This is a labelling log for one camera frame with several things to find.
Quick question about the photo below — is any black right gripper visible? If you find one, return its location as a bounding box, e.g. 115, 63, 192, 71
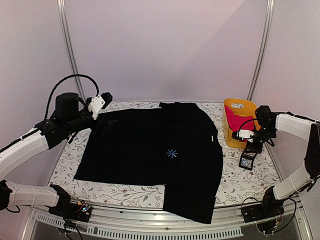
245, 126, 277, 154

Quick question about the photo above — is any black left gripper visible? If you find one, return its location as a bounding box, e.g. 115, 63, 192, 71
65, 98, 119, 137

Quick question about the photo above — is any black brooch display box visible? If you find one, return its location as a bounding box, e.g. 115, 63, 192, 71
238, 152, 256, 171

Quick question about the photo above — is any black t-shirt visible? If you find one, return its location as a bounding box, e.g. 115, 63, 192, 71
74, 102, 223, 224

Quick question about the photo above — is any sparkling brooch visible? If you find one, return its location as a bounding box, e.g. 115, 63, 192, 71
241, 158, 253, 169

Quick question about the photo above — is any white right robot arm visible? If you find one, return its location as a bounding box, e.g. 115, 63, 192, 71
240, 105, 320, 218

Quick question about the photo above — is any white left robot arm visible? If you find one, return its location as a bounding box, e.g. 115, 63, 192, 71
0, 92, 113, 217

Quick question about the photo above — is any yellow plastic basket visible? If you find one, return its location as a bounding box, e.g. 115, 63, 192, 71
222, 98, 261, 149

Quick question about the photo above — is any magenta cloth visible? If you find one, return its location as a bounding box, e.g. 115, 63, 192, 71
224, 105, 255, 132

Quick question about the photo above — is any floral tablecloth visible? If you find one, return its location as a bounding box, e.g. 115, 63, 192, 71
49, 102, 281, 210

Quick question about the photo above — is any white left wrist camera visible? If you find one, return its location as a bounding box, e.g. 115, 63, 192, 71
88, 95, 106, 120

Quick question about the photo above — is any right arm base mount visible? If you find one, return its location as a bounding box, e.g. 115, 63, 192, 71
240, 197, 285, 223

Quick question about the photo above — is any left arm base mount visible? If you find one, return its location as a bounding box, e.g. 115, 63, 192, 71
48, 195, 92, 223

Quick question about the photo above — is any aluminium front rail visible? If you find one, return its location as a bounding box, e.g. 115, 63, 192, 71
21, 197, 317, 240

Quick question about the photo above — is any aluminium corner post left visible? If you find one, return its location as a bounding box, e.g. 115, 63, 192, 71
56, 0, 86, 100

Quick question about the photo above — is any aluminium corner post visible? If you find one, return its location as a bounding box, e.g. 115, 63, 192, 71
56, 0, 86, 100
246, 0, 275, 101

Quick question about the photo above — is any aluminium corner post right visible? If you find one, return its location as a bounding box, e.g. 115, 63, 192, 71
246, 0, 275, 101

